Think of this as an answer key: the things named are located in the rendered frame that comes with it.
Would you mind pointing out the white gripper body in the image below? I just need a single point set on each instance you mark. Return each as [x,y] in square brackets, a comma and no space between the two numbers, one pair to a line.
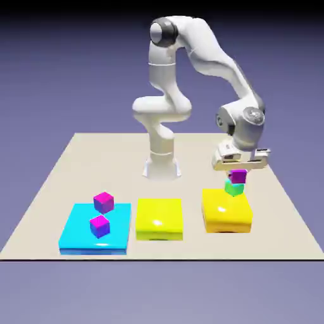
[240,164]

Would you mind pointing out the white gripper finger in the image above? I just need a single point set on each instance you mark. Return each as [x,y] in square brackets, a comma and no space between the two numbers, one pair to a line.
[229,175]

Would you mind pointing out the small magenta cube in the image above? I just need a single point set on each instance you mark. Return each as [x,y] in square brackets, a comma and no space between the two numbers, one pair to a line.
[99,226]
[103,202]
[239,176]

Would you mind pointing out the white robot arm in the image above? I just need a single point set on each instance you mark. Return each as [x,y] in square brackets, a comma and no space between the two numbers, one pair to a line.
[162,83]

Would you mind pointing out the small green cube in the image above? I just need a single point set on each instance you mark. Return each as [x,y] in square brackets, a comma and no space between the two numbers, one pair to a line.
[234,189]

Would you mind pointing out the large orange-yellow box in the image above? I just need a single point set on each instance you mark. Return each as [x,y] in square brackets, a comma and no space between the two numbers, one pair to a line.
[226,211]

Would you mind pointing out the large yellow box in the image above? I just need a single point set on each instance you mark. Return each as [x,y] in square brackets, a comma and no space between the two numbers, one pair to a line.
[159,219]

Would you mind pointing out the large cyan box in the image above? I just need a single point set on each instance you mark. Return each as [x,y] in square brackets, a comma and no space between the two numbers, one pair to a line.
[95,230]

